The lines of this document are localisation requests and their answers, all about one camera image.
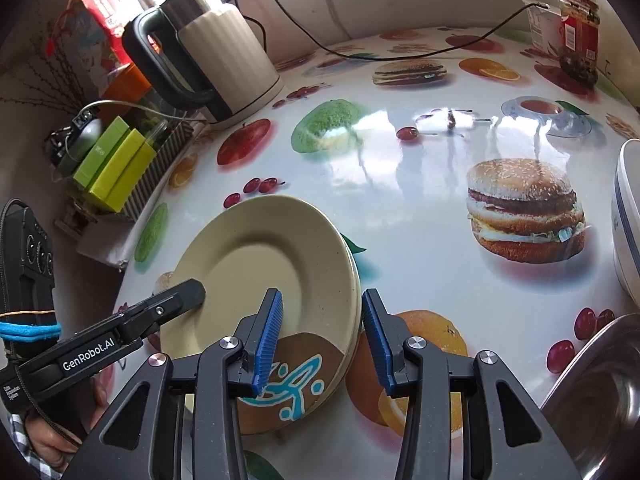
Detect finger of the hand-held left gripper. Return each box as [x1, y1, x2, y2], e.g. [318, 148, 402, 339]
[112, 280, 207, 345]

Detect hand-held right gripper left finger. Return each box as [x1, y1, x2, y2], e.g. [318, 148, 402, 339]
[82, 287, 284, 480]

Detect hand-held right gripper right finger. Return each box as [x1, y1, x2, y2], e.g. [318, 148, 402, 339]
[361, 287, 572, 480]

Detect beige plate with brown patch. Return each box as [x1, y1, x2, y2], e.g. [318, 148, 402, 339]
[160, 194, 358, 436]

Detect stainless steel bowl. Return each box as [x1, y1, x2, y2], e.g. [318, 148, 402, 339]
[539, 311, 640, 480]

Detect blue striped ceramic bowl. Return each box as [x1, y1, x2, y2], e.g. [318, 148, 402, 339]
[612, 137, 640, 307]

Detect person's left hand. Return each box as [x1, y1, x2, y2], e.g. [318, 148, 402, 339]
[29, 366, 109, 461]

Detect grey corrugated basket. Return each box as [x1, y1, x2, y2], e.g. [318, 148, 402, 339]
[65, 117, 196, 223]

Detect grey round device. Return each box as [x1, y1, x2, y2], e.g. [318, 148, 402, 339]
[45, 114, 104, 171]

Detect orange box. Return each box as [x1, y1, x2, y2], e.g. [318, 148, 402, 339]
[102, 62, 153, 111]

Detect cream electric kettle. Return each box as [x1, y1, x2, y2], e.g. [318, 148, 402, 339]
[121, 0, 286, 125]

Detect dried twig branches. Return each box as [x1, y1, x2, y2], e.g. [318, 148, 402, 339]
[0, 45, 86, 116]

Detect red gift bag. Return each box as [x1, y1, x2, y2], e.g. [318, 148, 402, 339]
[47, 0, 143, 96]

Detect small white box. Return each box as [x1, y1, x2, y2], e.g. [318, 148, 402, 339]
[522, 0, 566, 51]

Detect red label glass jar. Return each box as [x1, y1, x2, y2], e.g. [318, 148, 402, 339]
[554, 0, 601, 87]

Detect black power cable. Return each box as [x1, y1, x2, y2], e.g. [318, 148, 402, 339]
[230, 0, 551, 62]

